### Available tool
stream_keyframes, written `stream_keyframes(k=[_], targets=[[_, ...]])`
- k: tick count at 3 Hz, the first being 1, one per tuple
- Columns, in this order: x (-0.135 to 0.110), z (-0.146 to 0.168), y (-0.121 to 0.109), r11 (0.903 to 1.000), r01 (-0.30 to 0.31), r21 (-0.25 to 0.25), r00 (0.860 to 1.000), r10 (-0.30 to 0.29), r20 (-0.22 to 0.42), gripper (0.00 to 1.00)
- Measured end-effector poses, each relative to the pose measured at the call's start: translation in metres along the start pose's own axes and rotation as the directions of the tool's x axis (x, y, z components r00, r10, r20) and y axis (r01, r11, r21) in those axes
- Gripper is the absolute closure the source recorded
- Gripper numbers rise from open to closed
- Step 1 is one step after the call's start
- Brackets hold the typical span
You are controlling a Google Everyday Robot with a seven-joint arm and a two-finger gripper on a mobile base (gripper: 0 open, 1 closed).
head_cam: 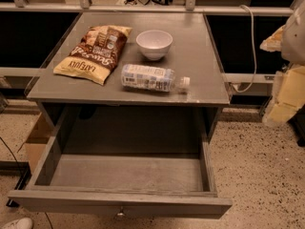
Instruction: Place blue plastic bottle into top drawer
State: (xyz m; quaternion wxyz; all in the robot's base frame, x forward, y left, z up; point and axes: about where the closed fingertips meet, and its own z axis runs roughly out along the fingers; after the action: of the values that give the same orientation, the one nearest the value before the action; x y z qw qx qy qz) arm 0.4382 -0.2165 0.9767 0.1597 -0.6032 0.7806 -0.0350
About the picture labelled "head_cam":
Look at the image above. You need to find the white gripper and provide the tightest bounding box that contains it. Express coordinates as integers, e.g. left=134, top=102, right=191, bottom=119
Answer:
left=259, top=1, right=305, bottom=127

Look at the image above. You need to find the grey open top drawer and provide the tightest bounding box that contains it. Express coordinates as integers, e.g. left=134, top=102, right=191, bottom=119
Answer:
left=9, top=106, right=233, bottom=219

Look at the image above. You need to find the white bowl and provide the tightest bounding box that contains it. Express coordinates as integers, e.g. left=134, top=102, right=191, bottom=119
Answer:
left=136, top=30, right=173, bottom=61

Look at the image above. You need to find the brown yellow chip bag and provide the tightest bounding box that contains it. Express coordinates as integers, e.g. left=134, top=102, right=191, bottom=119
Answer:
left=53, top=25, right=132, bottom=85

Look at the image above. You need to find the grey cabinet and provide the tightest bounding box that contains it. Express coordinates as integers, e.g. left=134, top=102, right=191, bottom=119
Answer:
left=28, top=12, right=230, bottom=136

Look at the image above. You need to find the cardboard box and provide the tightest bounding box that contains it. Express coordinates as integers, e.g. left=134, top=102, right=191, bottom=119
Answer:
left=20, top=114, right=53, bottom=173

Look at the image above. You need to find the white shoe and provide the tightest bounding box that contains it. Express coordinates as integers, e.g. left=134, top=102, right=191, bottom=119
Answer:
left=1, top=218, right=33, bottom=229

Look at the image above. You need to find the white cable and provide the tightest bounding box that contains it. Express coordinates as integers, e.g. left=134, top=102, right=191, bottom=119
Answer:
left=231, top=4, right=257, bottom=94

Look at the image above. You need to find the metal railing frame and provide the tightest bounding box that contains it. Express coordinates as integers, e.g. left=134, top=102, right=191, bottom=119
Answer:
left=0, top=0, right=305, bottom=17

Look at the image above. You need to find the black floor cable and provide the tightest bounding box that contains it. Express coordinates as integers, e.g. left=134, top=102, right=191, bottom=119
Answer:
left=0, top=136, right=23, bottom=177

